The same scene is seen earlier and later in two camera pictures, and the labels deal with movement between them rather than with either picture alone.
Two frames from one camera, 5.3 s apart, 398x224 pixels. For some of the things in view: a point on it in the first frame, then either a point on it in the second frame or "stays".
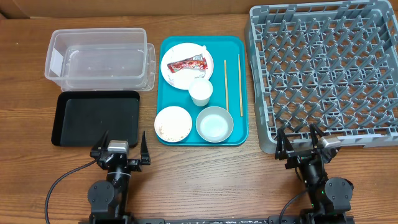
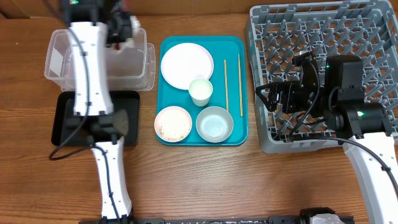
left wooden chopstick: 226,81 stays
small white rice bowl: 173,124 stays
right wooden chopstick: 240,88 stays
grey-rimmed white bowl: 214,124 stays
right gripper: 282,153 -> 288,90
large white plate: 184,63 stays
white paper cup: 200,90 stays
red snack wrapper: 197,62 -> 117,46
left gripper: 136,163 -> 127,30
